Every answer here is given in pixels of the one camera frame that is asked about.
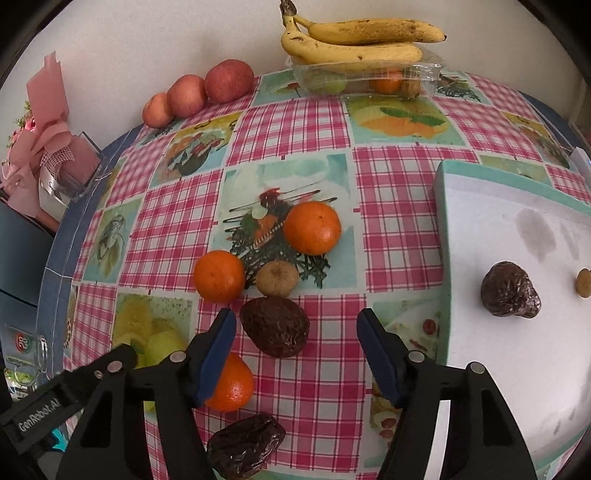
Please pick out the round brown fruit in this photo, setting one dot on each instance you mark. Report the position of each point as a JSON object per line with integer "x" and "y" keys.
{"x": 277, "y": 278}

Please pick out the elongated dark wrinkled passion fruit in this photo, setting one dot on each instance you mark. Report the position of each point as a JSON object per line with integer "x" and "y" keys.
{"x": 244, "y": 445}

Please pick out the clear acrylic box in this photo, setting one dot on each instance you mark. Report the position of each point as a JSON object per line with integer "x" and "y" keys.
{"x": 90, "y": 161}

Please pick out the green fruit in container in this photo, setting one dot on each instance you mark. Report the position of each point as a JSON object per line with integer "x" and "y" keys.
{"x": 330, "y": 83}

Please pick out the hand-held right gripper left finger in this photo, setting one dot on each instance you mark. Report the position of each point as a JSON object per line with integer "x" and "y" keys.
{"x": 216, "y": 357}

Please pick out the large orange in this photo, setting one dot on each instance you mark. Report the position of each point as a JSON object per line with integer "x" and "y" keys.
{"x": 312, "y": 227}

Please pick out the medium orange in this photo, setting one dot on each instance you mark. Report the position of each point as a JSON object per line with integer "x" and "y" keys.
{"x": 219, "y": 276}

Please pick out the white box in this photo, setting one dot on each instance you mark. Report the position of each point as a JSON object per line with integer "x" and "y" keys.
{"x": 581, "y": 159}

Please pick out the small red apple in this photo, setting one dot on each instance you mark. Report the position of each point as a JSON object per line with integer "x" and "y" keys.
{"x": 157, "y": 110}

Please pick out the small brown fruit in container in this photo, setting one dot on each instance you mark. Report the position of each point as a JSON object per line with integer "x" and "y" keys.
{"x": 410, "y": 86}

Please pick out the bunch of yellow bananas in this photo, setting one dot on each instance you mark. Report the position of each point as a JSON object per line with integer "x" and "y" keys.
{"x": 351, "y": 54}
{"x": 369, "y": 31}

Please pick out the large red apple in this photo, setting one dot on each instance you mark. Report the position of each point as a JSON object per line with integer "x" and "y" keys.
{"x": 229, "y": 81}

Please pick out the pink checked printed tablecloth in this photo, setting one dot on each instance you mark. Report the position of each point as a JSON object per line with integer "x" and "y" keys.
{"x": 397, "y": 184}

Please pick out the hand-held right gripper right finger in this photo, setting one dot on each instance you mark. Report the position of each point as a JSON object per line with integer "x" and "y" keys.
{"x": 381, "y": 364}

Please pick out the small orange in container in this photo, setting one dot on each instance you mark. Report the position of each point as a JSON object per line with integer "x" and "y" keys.
{"x": 388, "y": 84}

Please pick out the dark blue chair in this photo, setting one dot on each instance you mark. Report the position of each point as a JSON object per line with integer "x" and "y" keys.
{"x": 18, "y": 249}

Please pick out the clear plastic container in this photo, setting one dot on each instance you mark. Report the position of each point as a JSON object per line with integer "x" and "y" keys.
{"x": 429, "y": 74}

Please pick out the pink paper bouquet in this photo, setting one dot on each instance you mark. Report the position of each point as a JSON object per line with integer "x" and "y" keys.
{"x": 46, "y": 134}

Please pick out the medium red apple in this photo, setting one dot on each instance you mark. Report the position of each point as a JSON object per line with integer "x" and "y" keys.
{"x": 186, "y": 96}

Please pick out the clear glass mug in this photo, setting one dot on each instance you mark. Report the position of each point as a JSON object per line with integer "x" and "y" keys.
{"x": 23, "y": 344}

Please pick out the white tray with teal rim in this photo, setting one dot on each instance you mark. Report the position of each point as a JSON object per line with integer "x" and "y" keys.
{"x": 485, "y": 221}

